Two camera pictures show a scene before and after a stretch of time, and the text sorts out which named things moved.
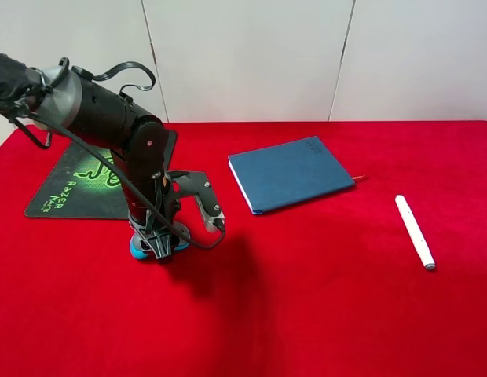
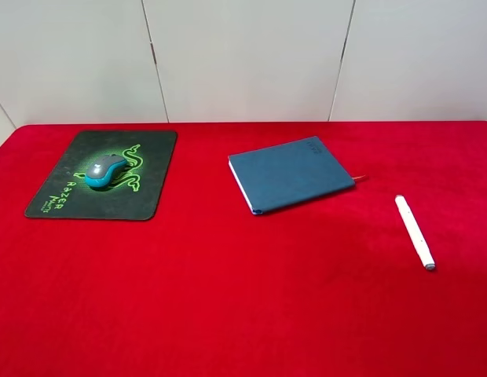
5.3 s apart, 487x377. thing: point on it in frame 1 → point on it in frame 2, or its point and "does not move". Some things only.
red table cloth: (393, 276) does not move
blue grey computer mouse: (140, 250) → (101, 172)
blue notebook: (283, 174) does not move
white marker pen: (415, 232) does not move
